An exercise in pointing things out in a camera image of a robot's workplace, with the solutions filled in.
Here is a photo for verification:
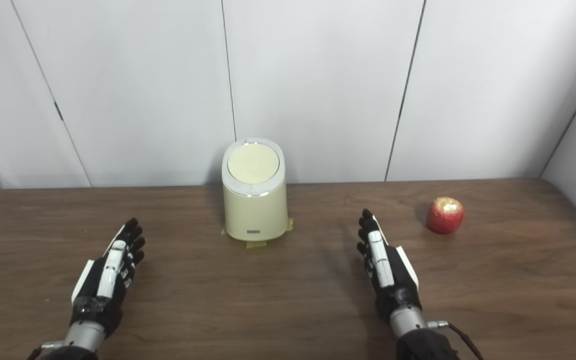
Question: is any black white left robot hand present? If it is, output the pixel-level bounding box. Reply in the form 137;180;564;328
70;217;146;337

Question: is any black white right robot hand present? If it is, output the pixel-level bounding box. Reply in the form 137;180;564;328
356;208;423;323

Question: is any red apple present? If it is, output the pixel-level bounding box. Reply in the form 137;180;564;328
426;196;465;235

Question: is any cream-colored round bin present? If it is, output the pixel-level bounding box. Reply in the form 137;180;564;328
221;137;289;242

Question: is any cream round bin lid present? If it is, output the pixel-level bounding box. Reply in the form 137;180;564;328
227;142;280;184

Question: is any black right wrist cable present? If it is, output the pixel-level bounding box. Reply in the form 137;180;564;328
427;320;484;360

